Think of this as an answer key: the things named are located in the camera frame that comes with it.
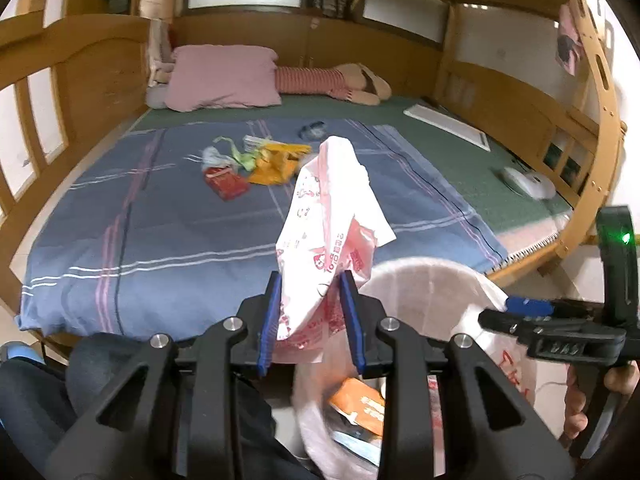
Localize green paper strip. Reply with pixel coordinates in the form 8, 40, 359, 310
214, 136, 259, 172

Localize wooden bunk bed frame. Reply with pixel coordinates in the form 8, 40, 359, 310
1, 0, 626, 313

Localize white trash bin with liner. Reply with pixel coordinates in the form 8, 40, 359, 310
292, 257, 539, 480

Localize blue plaid bed sheet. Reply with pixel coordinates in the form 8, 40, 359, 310
16, 118, 506, 339

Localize pink hanging cloth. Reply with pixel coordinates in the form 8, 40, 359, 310
556, 4, 584, 76

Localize green bed mat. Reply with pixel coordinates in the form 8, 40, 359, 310
136, 96, 573, 234

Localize white flat board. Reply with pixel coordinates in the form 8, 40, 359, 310
404, 104, 490, 152

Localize orange snack wrapper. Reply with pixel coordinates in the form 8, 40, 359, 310
329, 377, 385, 437

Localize pink plastic bag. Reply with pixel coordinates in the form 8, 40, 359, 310
273, 136, 396, 364

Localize person right hand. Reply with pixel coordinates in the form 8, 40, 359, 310
562, 358, 640, 443

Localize striped plush doll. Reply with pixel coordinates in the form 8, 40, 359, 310
274, 63, 392, 106

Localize yellow snack bag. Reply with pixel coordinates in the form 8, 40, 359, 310
248, 142, 311, 185

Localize hanging clothes bundle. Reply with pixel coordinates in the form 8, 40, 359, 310
138, 0, 175, 87

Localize pink pillow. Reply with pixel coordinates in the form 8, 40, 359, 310
165, 44, 281, 113

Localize white massage device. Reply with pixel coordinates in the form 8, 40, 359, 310
501, 167, 556, 200

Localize clear blue plastic piece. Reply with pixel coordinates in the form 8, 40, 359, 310
298, 120, 329, 142

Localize light blue face mask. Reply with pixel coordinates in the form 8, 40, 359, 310
201, 146, 238, 171

